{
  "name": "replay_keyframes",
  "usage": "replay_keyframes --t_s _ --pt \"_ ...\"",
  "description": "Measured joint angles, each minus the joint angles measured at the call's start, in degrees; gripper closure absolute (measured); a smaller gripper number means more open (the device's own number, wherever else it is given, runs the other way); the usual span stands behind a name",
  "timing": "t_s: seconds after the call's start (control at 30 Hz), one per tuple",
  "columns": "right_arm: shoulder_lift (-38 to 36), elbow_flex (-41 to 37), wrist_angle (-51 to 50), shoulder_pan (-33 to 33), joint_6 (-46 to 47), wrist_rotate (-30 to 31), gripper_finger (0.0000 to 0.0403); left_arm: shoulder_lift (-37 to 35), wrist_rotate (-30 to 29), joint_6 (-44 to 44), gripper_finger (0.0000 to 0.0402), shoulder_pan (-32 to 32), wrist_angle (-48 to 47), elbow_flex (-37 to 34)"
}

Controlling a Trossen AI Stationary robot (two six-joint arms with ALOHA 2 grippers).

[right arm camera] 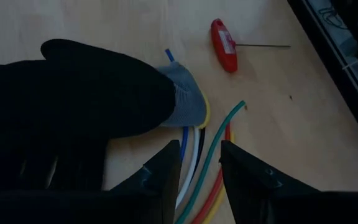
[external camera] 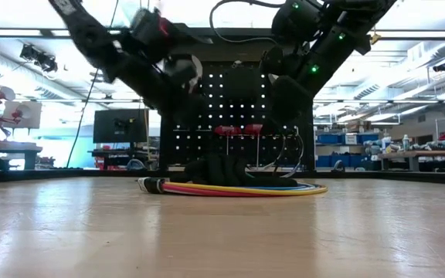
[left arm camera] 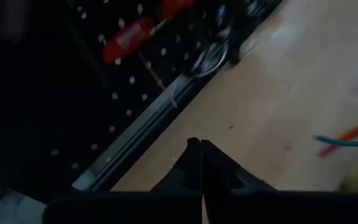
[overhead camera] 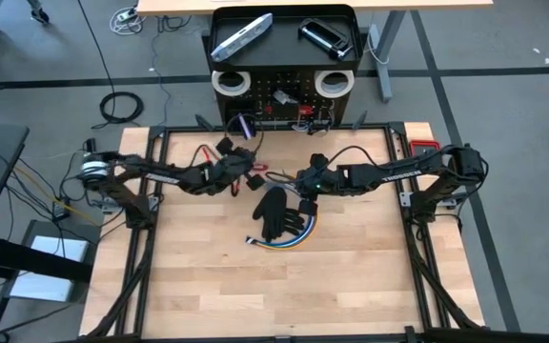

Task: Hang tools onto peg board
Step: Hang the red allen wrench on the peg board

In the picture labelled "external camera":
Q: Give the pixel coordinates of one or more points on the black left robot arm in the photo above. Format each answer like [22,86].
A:
[102,50]

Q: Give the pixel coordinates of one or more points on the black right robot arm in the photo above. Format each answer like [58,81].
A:
[334,42]

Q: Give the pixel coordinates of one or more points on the black peg board stand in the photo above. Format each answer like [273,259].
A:
[168,154]

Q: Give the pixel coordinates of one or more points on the white poster board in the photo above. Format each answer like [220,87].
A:
[33,119]

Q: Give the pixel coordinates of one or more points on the blue bin shelving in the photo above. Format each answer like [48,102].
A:
[327,139]

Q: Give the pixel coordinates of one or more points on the black monitor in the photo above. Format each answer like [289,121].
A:
[106,127]

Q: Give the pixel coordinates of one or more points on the black glove with grey cuff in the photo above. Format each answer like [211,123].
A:
[276,181]

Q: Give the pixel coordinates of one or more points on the black work glove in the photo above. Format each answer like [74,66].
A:
[215,170]

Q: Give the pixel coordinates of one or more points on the cluttered wooden table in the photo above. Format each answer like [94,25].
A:
[419,154]

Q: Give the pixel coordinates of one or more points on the black overhead beam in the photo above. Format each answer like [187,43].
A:
[419,34]

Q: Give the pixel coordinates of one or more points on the wooden workbench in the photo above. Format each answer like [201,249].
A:
[14,148]

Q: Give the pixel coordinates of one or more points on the black ceiling camera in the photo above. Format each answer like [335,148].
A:
[442,66]

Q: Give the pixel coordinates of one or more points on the black aluminium table frame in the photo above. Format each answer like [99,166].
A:
[439,177]

